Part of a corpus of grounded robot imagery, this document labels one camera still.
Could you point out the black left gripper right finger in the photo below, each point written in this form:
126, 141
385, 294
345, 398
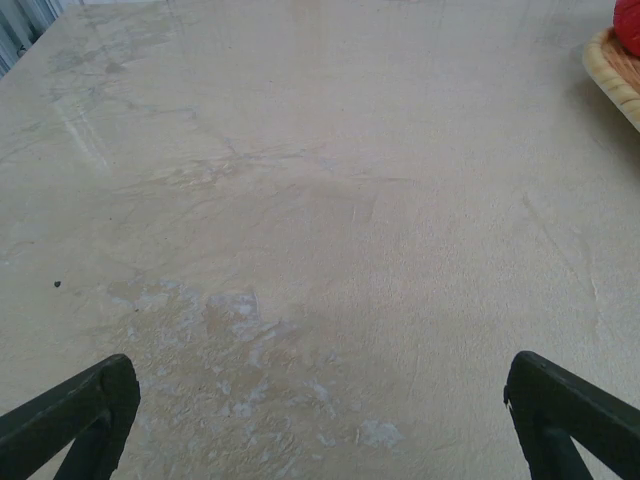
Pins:
565, 420

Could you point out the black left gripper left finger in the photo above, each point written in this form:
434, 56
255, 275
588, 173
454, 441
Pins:
75, 415

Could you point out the wooden fruit tray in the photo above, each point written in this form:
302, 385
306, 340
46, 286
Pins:
612, 75

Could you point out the red textured toy apple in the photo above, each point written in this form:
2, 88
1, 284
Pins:
629, 25

